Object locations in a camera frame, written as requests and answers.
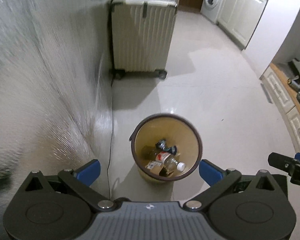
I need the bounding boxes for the tan round trash bin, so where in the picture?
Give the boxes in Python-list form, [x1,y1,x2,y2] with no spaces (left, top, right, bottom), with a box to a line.
[129,113,203,184]

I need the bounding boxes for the white kitchen cabinets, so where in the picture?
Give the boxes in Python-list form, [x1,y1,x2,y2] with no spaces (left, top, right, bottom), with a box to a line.
[217,0,268,49]

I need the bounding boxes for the black floor cable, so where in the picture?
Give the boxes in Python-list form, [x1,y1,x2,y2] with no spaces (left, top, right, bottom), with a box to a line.
[107,3,115,199]

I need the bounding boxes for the clear plastic bottle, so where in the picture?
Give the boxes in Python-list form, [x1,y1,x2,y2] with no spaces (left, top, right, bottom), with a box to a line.
[155,152,186,172]

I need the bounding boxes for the beige ribbed suitcase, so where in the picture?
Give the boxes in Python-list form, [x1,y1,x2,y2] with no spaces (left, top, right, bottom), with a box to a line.
[110,0,178,80]

